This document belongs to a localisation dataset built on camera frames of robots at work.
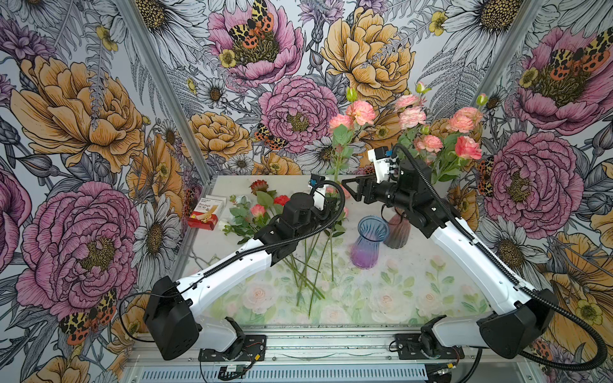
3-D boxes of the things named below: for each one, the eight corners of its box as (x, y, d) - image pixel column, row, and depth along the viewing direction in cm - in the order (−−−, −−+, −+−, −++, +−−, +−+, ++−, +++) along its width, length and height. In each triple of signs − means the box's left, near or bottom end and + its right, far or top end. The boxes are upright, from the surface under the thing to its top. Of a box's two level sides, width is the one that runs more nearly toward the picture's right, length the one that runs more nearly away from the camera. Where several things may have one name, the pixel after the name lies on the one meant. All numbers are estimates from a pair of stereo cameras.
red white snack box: (188, 227, 103) (185, 223, 101) (204, 198, 114) (202, 194, 111) (213, 230, 102) (211, 226, 100) (227, 200, 113) (225, 196, 111)
